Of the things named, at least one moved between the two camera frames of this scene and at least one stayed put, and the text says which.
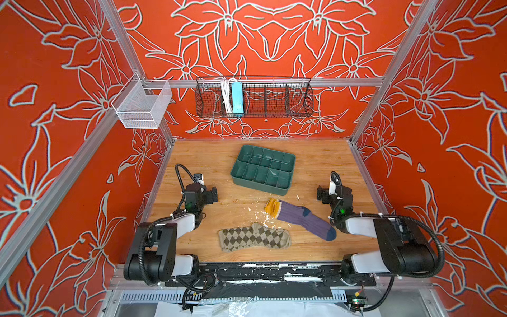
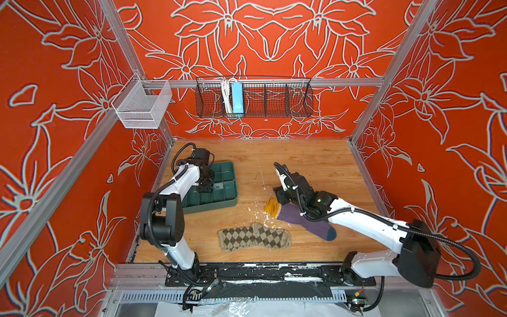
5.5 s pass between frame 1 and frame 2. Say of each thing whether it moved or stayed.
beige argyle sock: stayed
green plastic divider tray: moved
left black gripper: moved
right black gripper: moved
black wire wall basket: stayed
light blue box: stayed
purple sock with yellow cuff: stayed
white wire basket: stayed
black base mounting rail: stayed
